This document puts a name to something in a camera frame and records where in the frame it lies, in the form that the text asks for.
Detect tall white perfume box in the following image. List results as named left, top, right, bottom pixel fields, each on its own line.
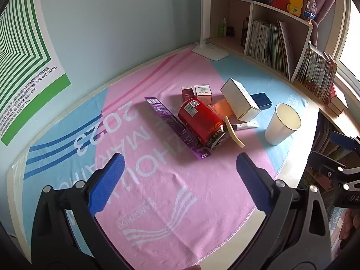
left=220, top=78, right=261, bottom=121

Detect white tube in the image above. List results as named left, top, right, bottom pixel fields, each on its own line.
left=232, top=120, right=259, bottom=130

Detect dark red small box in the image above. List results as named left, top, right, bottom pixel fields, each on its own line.
left=181, top=87, right=195, bottom=102

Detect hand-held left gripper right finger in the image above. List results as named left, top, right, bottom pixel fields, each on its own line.
left=236, top=152, right=334, bottom=270

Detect wooden bookshelf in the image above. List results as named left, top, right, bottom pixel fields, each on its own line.
left=209, top=0, right=360, bottom=124

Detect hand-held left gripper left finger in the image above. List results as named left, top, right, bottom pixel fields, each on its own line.
left=31, top=152, right=133, bottom=270

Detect yellow duck toy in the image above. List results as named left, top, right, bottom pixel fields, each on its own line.
left=286, top=0, right=304, bottom=17

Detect dark blue box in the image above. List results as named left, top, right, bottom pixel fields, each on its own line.
left=250, top=92, right=272, bottom=110

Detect red thick book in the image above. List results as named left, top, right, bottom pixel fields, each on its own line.
left=328, top=84, right=348, bottom=107

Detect green striped wall poster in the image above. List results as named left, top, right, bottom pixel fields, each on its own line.
left=0, top=0, right=71, bottom=146

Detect row of colourful books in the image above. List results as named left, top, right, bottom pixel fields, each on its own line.
left=295, top=41, right=338, bottom=103

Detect model ship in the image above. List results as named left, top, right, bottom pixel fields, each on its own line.
left=304, top=0, right=318, bottom=20

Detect orange wrapper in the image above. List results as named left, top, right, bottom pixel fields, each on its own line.
left=208, top=97, right=234, bottom=118

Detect row of thin magazines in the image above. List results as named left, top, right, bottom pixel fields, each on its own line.
left=244, top=20, right=294, bottom=81

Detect long purple carton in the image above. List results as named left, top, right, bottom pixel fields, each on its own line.
left=144, top=97, right=211, bottom=161

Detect red toy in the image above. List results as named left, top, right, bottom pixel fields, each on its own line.
left=266, top=0, right=291, bottom=13

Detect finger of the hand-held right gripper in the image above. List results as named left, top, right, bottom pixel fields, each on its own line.
left=307, top=151, right=348, bottom=176
left=330, top=131, right=360, bottom=153

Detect pink and blue printed towel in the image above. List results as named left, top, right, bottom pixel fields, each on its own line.
left=7, top=45, right=310, bottom=270

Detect white desk lamp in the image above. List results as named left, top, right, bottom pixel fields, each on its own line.
left=193, top=0, right=230, bottom=61

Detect patterned pale cloth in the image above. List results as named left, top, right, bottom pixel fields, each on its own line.
left=329, top=205, right=355, bottom=248

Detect cream plastic stick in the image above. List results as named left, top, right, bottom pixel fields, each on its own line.
left=223, top=116, right=245, bottom=148

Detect red drink can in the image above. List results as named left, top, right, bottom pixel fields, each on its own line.
left=178, top=98, right=232, bottom=151

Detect small white box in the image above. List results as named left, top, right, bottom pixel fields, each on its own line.
left=195, top=84, right=213, bottom=105

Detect white paper cup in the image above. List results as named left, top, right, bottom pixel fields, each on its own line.
left=264, top=103, right=302, bottom=146

